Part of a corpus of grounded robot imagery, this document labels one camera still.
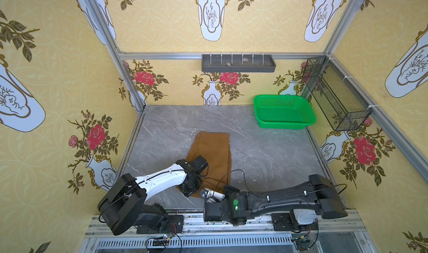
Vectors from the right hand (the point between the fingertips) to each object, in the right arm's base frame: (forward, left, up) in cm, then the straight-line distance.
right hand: (223, 201), depth 72 cm
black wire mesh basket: (+37, -53, +23) cm, 69 cm away
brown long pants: (+29, +6, -6) cm, 30 cm away
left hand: (+7, +12, -10) cm, 17 cm away
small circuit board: (-15, +26, -10) cm, 32 cm away
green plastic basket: (+63, -41, -9) cm, 75 cm away
